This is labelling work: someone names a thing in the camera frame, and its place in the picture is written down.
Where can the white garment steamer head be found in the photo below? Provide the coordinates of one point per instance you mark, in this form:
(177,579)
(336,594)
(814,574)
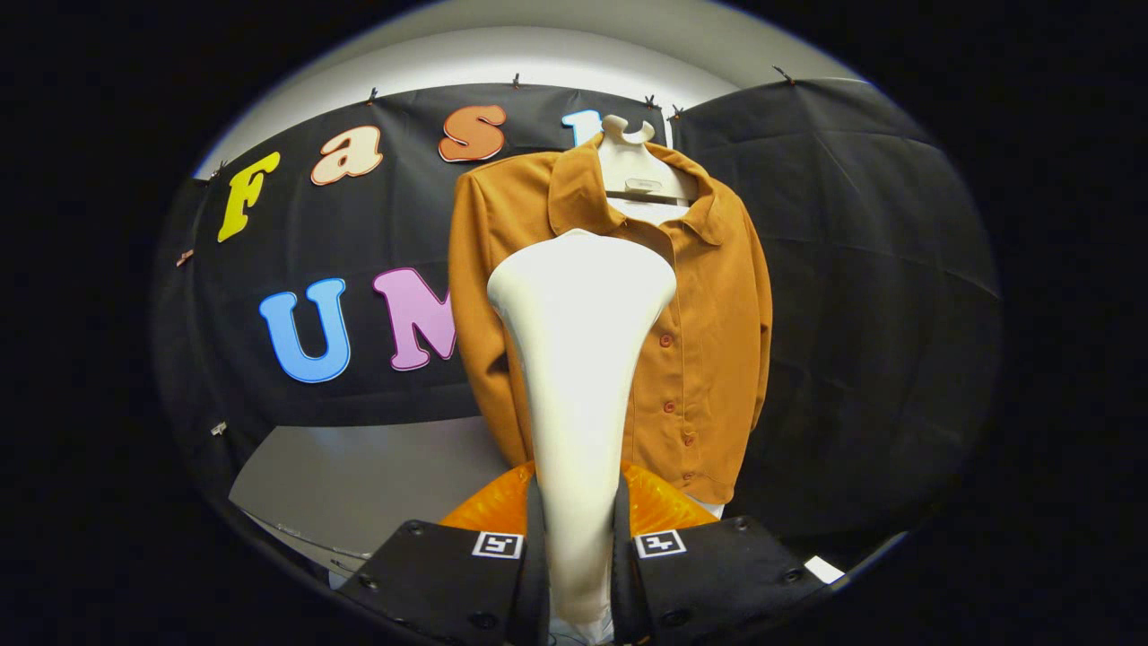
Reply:
(578,359)

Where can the row of black clips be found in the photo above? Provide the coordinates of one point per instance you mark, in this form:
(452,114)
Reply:
(516,81)

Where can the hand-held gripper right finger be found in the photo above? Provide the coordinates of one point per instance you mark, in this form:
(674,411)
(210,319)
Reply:
(623,583)

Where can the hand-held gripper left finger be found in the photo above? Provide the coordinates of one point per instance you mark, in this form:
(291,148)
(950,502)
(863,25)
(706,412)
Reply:
(536,583)

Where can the orange button shirt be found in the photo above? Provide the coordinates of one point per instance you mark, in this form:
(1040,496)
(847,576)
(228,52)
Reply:
(717,314)

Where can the white mannequin hanger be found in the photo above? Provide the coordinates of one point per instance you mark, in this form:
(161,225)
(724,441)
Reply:
(632,166)

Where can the black backdrop cloth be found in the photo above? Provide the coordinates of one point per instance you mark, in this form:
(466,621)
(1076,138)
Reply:
(852,269)

